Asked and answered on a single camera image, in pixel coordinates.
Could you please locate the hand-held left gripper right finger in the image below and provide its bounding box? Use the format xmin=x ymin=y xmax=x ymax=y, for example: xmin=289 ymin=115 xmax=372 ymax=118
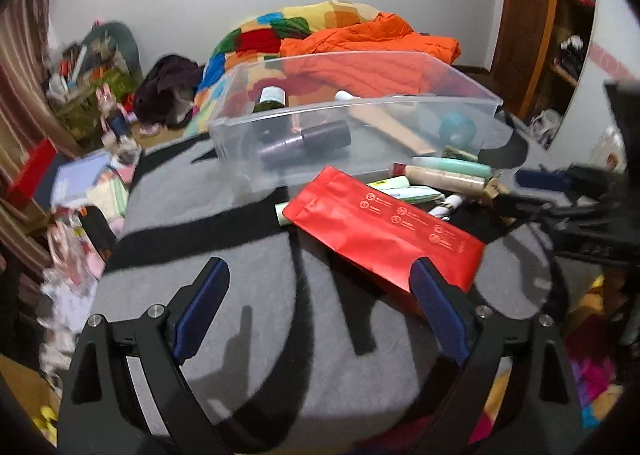
xmin=410 ymin=257 xmax=586 ymax=455

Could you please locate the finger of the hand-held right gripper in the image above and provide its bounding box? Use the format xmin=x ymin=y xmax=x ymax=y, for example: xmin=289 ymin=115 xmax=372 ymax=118
xmin=492 ymin=190 xmax=601 ymax=224
xmin=515 ymin=165 xmax=626 ymax=197

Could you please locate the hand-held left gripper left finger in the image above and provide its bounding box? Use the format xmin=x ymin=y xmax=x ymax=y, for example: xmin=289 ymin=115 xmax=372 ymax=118
xmin=57 ymin=257 xmax=236 ymax=455

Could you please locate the white pen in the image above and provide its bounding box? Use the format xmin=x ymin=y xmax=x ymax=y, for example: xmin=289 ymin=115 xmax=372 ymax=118
xmin=427 ymin=194 xmax=466 ymax=221

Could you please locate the mint green tube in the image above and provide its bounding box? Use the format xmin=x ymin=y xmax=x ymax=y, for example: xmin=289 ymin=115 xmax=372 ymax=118
xmin=411 ymin=156 xmax=493 ymax=178

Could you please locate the dark green patterned tube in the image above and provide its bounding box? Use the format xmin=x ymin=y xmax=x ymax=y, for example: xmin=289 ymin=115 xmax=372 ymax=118
xmin=441 ymin=145 xmax=481 ymax=162

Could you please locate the beige tube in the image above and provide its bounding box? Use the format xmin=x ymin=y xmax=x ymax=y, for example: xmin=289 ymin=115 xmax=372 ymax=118
xmin=392 ymin=164 xmax=488 ymax=196

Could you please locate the red packet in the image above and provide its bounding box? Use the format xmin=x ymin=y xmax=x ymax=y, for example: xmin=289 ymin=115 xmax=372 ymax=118
xmin=282 ymin=166 xmax=487 ymax=318

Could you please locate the clear plastic storage bin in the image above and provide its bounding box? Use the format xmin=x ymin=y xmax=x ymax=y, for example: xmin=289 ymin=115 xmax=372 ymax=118
xmin=207 ymin=51 xmax=503 ymax=186

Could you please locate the grey and black blanket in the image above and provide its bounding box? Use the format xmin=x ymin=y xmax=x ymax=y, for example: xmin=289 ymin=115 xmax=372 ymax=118
xmin=90 ymin=110 xmax=606 ymax=455

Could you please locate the blue tape roll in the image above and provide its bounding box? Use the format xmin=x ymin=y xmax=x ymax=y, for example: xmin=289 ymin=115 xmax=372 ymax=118
xmin=439 ymin=111 xmax=476 ymax=146

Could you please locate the pile of plastic bags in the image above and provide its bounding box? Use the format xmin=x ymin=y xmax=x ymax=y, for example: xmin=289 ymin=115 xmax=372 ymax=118
xmin=37 ymin=205 xmax=126 ymax=376

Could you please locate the beige flat strip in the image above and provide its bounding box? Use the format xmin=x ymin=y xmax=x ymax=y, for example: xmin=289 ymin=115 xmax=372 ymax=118
xmin=349 ymin=105 xmax=437 ymax=156

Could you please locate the wooden shelf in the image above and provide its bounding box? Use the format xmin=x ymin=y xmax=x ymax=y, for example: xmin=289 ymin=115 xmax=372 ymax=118
xmin=550 ymin=0 xmax=598 ymax=88

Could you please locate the blue notebook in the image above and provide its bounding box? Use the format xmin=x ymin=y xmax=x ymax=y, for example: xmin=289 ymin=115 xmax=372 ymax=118
xmin=50 ymin=150 xmax=121 ymax=208

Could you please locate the red box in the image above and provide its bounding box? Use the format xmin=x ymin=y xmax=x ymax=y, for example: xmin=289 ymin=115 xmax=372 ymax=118
xmin=6 ymin=138 xmax=60 ymax=208

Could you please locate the dark green glass bottle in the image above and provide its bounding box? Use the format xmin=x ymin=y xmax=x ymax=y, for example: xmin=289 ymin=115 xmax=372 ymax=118
xmin=250 ymin=85 xmax=288 ymax=116

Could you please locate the orange down jacket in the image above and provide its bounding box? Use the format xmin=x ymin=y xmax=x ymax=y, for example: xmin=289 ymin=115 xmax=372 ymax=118
xmin=280 ymin=12 xmax=462 ymax=98

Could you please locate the dark clothes pile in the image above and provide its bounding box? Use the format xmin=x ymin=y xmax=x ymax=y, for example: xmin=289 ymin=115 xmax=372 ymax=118
xmin=134 ymin=54 xmax=205 ymax=131

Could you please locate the pink bunny toy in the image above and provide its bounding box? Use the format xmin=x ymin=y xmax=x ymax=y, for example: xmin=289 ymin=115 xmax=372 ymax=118
xmin=95 ymin=88 xmax=118 ymax=123

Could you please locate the green fabric storage box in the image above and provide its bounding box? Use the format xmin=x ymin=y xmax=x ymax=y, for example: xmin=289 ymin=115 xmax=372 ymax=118
xmin=50 ymin=70 xmax=143 ymax=136

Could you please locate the grey green neck pillow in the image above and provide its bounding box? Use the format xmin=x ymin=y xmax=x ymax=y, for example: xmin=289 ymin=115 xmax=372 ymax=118
xmin=80 ymin=21 xmax=142 ymax=81

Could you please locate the striped curtain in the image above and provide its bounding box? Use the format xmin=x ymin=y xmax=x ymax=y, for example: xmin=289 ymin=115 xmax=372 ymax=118
xmin=0 ymin=0 xmax=86 ymax=286

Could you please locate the wooden door frame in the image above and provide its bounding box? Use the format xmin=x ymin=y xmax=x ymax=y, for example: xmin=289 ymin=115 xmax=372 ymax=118
xmin=490 ymin=0 xmax=561 ymax=121

